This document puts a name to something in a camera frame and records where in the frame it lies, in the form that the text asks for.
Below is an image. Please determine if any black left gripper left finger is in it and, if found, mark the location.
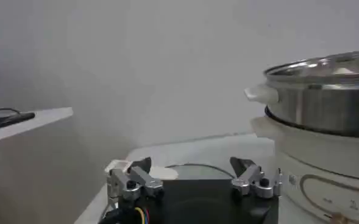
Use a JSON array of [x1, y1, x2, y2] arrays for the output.
[[107, 156, 165, 201]]

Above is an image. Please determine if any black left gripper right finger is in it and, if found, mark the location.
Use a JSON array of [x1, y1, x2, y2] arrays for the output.
[[229, 156, 284, 200]]

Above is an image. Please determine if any small white flat piece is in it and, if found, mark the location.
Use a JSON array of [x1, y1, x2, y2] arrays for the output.
[[104, 159, 179, 181]]

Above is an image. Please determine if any round white plate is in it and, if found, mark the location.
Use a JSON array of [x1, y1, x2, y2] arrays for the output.
[[166, 163, 236, 181]]

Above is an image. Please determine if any white electric steamer base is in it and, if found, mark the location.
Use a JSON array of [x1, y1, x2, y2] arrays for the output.
[[250, 116, 359, 224]]

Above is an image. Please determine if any glass steamer lid steel rim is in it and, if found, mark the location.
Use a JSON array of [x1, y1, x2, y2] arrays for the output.
[[263, 49, 359, 86]]

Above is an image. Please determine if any coloured gripper wire bundle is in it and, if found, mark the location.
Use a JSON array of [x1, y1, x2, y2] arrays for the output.
[[134, 206, 151, 224]]

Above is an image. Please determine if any steel steamer pot white handle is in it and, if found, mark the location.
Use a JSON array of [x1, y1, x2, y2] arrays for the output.
[[244, 79, 359, 138]]

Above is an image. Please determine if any thin black desk cable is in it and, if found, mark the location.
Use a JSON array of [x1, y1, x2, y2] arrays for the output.
[[0, 107, 22, 116]]

